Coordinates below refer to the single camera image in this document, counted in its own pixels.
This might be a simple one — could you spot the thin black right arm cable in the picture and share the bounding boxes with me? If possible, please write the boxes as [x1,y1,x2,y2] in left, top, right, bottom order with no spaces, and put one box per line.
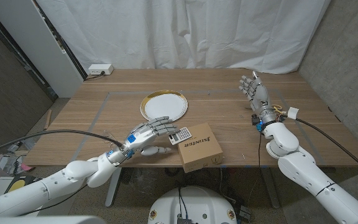
[257,130,262,170]

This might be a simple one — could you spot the white curtain backdrop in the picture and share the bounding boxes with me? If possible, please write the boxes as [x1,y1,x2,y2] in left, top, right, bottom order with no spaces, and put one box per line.
[35,0,332,75]

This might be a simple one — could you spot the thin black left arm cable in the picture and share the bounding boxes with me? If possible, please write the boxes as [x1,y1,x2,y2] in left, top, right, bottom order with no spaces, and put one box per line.
[19,184,89,217]

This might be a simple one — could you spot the white pocket calculator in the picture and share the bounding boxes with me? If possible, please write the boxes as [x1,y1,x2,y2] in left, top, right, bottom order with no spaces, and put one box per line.
[168,126,193,146]

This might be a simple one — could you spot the black yellow foot pedal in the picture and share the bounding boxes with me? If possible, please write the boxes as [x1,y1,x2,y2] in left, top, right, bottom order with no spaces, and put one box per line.
[4,175,40,195]

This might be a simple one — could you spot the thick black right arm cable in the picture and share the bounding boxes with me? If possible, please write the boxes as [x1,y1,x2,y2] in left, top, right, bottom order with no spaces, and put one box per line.
[296,116,358,182]

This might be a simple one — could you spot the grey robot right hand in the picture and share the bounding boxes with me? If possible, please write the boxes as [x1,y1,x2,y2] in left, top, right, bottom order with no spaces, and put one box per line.
[238,70,278,125]

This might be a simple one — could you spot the white paper plate gold rim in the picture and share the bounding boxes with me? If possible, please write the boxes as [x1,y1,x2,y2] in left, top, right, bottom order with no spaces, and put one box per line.
[140,90,188,123]

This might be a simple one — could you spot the black power strip cord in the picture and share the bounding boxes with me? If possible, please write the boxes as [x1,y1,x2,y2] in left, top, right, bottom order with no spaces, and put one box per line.
[83,71,106,82]

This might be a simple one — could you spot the grey metal table leg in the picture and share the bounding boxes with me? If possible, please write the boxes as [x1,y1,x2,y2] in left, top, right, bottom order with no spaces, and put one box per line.
[104,167,122,208]
[260,167,281,210]

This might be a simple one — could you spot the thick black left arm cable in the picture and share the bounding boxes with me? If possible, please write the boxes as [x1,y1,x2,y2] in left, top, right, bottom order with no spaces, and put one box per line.
[0,129,124,157]

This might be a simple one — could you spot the white cabinet panel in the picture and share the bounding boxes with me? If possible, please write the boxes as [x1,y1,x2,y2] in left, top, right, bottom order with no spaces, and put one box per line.
[0,0,85,99]

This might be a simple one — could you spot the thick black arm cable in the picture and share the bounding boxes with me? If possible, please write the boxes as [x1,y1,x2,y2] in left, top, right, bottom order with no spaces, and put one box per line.
[0,129,124,157]
[296,116,358,182]

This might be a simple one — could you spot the white cable tag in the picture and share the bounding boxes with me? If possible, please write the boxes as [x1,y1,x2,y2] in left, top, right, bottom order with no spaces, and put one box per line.
[287,106,300,121]

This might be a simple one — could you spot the brown cardboard box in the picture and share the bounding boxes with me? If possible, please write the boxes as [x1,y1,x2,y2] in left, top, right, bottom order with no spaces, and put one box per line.
[178,122,224,174]

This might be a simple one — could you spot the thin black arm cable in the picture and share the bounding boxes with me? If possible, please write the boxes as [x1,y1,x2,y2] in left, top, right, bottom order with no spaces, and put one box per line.
[19,184,89,217]
[257,130,262,170]

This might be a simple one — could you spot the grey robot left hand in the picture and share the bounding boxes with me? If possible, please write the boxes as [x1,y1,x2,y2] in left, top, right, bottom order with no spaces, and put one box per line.
[108,116,180,165]

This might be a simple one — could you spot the white power strip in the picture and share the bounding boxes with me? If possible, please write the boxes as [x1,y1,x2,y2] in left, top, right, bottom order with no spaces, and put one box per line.
[88,63,114,76]

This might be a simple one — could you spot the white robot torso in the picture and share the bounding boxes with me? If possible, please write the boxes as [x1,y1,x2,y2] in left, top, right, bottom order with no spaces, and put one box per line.
[147,185,238,224]

